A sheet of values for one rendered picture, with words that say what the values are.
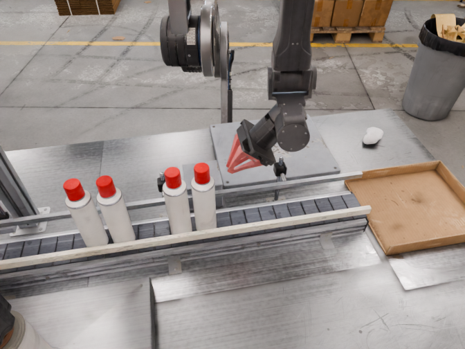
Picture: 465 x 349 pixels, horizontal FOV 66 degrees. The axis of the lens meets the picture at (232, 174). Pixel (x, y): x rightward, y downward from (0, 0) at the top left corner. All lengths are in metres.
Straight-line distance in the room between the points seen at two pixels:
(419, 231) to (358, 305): 0.29
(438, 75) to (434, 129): 0.39
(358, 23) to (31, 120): 3.06
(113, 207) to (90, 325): 0.24
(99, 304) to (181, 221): 0.24
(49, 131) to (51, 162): 1.66
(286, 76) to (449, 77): 2.30
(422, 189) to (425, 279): 0.30
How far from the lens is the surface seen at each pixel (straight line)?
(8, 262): 0.94
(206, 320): 0.84
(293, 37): 0.61
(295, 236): 0.93
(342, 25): 4.00
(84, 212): 0.81
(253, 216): 0.93
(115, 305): 0.84
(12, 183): 1.00
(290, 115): 0.62
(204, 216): 0.84
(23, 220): 0.94
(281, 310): 0.86
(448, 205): 1.18
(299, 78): 0.67
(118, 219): 0.82
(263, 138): 0.71
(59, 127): 2.94
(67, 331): 0.85
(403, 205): 1.12
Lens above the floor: 1.60
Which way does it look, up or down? 44 degrees down
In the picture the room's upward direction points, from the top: straight up
